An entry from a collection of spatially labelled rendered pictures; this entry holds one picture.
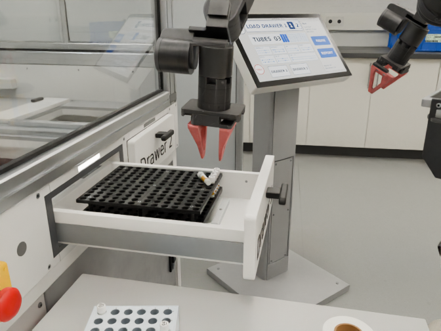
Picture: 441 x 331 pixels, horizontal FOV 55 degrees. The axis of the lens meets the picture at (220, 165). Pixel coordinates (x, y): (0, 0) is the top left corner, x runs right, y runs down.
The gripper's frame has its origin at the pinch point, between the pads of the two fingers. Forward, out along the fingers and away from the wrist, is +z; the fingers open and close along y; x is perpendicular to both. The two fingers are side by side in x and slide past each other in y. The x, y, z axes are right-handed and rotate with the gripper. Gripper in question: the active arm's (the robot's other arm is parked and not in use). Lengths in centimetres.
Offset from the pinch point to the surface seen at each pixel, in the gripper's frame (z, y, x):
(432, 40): 14, 109, 312
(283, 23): -12, 3, 105
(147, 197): 6.1, -9.3, -8.4
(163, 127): 8.9, -21.3, 32.9
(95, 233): 9.5, -15.3, -16.5
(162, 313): 14.2, -0.5, -25.8
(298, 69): 2, 11, 92
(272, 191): 3.7, 11.8, -3.9
